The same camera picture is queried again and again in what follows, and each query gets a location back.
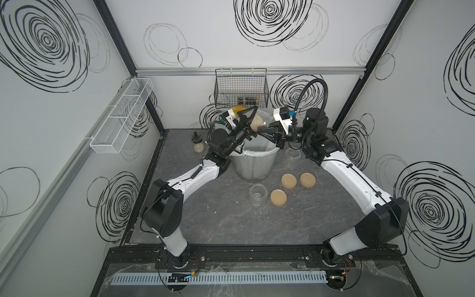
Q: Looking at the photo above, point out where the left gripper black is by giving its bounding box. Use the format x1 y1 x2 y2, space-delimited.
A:
222 109 261 160

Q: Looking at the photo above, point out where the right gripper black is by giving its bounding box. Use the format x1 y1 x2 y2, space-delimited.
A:
257 123 312 152

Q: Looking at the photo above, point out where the glass rice jar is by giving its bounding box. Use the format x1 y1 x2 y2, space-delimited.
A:
283 148 301 168

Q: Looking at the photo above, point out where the rice jar tan lid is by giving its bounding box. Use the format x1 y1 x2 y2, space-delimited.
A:
253 110 275 132
249 184 268 207

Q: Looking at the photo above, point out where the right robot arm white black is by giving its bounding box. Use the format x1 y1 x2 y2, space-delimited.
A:
257 107 409 265

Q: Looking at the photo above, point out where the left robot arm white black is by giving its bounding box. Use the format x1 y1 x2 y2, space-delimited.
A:
141 106 258 258

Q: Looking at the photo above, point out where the dark bottle in basket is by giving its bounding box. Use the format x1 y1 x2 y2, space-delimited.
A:
237 97 259 106

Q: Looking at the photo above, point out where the white plastic bin liner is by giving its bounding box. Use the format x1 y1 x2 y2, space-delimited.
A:
237 109 283 157

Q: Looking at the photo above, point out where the metal mesh trash bin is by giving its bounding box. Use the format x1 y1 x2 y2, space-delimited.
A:
230 148 279 182

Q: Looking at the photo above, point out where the small bottle black pump top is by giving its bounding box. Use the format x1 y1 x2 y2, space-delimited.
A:
191 131 205 153

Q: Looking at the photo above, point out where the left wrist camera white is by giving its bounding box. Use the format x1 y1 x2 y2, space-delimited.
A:
219 109 238 131

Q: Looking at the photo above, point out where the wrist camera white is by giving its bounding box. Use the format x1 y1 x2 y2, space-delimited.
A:
219 109 238 131
273 106 295 134

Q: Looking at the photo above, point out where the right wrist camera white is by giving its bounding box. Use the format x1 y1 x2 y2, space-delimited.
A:
273 106 295 134

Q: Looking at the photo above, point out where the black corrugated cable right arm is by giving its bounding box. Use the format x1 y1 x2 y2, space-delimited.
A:
292 77 330 131

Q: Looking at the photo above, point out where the black wire wall basket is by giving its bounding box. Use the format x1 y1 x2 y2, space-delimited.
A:
214 74 270 108

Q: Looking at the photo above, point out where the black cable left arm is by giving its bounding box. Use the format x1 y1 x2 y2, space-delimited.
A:
205 120 223 149

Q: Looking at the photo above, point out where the aluminium wall rail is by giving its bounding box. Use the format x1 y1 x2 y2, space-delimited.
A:
136 66 366 77

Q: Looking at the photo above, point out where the white mesh wall shelf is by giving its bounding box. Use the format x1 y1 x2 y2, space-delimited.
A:
90 77 153 154

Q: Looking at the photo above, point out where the white slotted cable duct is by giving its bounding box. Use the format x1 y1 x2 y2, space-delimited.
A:
111 271 328 286

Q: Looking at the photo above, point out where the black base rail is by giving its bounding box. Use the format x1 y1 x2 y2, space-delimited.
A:
101 244 404 271

